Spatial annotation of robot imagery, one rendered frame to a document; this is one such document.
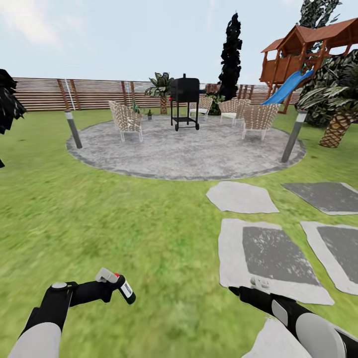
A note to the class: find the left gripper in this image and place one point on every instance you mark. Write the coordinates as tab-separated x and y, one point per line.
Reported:
100	290

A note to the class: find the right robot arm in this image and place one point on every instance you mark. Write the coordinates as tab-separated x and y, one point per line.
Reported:
321	338

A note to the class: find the insectifuge atomizer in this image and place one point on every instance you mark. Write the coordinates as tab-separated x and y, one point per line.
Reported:
126	290

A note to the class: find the tree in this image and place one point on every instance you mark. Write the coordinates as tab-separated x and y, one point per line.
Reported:
314	16
10	107
231	61

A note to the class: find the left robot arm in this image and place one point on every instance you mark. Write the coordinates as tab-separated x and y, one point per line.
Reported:
43	330

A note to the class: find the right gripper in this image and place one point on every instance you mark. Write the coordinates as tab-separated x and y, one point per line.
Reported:
248	295

